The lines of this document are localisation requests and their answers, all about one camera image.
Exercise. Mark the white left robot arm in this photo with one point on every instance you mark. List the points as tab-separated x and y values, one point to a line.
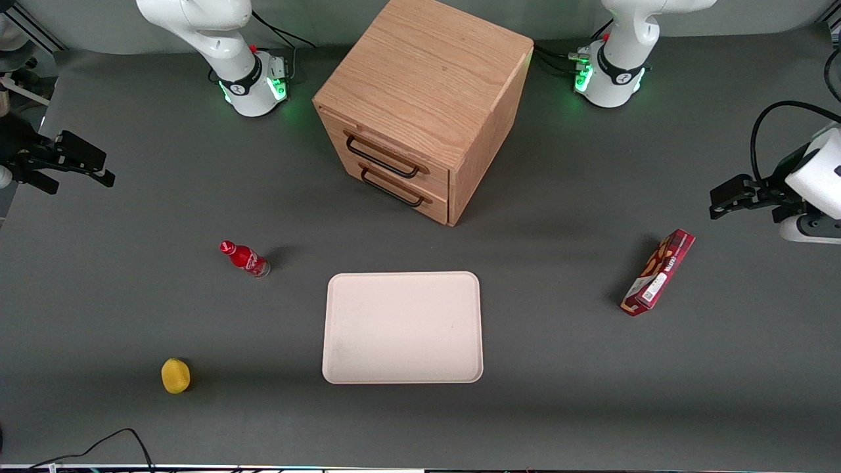
624	39

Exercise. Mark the yellow toy lemon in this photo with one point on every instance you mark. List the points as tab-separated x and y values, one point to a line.
175	376

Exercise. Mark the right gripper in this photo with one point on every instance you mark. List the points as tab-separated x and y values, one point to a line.
20	150

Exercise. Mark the red snack box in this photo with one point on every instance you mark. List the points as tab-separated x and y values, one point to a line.
657	272

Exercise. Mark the red cola bottle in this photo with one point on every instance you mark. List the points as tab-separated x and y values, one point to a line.
246	258

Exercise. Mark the beige plastic tray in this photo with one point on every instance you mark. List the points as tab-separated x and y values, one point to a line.
402	328

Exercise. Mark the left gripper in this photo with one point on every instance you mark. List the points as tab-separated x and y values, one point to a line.
778	180

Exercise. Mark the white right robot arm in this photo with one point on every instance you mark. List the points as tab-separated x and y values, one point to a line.
223	39

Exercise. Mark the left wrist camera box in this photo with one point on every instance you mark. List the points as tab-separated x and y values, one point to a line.
811	230

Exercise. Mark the wooden drawer cabinet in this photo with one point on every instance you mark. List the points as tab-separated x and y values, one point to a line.
427	66

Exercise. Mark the white rod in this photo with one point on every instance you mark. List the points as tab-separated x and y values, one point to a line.
26	90

